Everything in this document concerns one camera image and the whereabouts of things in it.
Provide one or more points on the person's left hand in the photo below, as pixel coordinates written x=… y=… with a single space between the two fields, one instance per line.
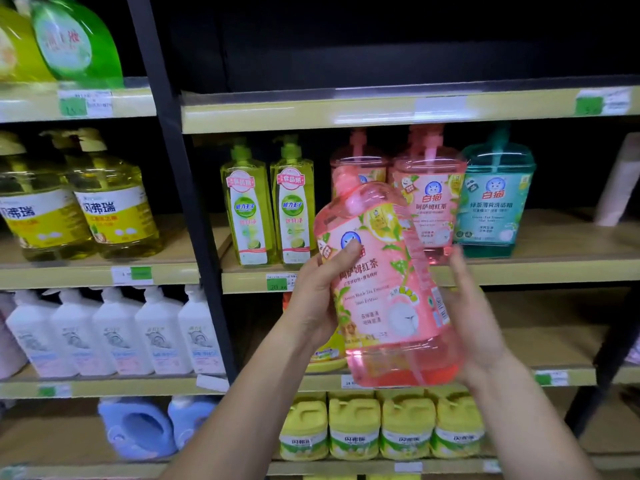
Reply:
x=312 y=304

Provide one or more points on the person's right hand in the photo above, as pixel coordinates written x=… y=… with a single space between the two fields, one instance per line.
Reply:
x=477 y=334

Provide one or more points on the slim green dish soap bottle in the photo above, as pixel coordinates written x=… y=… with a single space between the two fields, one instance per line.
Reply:
x=247 y=224

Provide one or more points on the teal green detergent bottle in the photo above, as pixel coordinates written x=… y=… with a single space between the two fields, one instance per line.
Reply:
x=495 y=209

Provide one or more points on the yellow dish soap pump bottle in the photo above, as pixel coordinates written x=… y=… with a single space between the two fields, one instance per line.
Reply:
x=117 y=214
x=42 y=219
x=57 y=137

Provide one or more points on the person's left forearm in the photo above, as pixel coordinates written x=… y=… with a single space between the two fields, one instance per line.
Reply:
x=240 y=414

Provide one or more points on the person's right forearm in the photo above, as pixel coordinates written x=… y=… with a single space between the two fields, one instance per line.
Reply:
x=530 y=424

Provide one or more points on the green white price tag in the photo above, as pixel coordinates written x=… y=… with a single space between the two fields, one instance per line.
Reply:
x=356 y=382
x=54 y=390
x=551 y=378
x=603 y=102
x=86 y=103
x=281 y=283
x=132 y=276

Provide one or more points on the yellow orange detergent jug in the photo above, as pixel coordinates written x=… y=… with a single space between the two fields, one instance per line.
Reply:
x=327 y=354

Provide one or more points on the plain white label card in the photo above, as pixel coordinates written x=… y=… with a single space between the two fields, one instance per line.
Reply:
x=212 y=383

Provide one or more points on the light blue detergent jug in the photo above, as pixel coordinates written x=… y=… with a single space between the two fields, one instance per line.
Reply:
x=192 y=419
x=137 y=429

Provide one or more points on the white baby label bottle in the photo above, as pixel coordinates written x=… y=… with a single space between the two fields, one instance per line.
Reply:
x=122 y=339
x=40 y=339
x=82 y=339

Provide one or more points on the blank white shelf label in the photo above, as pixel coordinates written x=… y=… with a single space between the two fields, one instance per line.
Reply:
x=441 y=107

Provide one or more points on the pink angular pump bottle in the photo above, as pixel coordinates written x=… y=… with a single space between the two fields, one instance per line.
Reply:
x=11 y=344

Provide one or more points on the round green hand wash bottle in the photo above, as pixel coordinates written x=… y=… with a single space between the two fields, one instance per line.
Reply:
x=77 y=39

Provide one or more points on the round yellow hand wash bottle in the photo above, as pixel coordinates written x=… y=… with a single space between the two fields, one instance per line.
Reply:
x=20 y=44

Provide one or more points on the wooden shelf rack black frame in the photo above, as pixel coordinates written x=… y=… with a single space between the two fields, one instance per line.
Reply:
x=560 y=234

